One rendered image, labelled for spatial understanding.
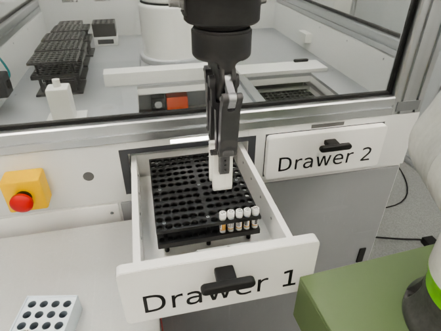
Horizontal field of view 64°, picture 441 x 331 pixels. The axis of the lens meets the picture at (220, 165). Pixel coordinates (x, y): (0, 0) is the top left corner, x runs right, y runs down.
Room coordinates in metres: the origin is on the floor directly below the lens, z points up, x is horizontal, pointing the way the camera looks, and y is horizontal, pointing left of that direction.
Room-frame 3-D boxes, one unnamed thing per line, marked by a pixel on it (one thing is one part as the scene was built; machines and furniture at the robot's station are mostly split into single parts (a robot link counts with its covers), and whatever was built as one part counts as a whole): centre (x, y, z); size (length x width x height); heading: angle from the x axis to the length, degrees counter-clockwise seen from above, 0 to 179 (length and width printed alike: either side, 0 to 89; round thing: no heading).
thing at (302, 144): (0.71, -0.24, 0.87); 0.29 x 0.02 x 0.11; 102
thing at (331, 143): (0.68, -0.25, 0.91); 0.07 x 0.04 x 0.01; 102
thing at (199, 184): (0.54, 0.04, 0.87); 0.22 x 0.18 x 0.06; 12
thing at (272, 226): (0.55, 0.04, 0.86); 0.40 x 0.26 x 0.06; 12
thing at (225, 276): (0.32, -0.01, 0.91); 0.07 x 0.04 x 0.01; 102
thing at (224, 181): (0.44, 0.00, 1.00); 0.03 x 0.01 x 0.07; 102
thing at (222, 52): (0.45, 0.00, 1.16); 0.08 x 0.07 x 0.09; 12
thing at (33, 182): (0.55, 0.38, 0.88); 0.07 x 0.05 x 0.07; 102
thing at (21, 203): (0.52, 0.37, 0.88); 0.04 x 0.03 x 0.04; 102
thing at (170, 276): (0.35, 0.00, 0.87); 0.29 x 0.02 x 0.11; 102
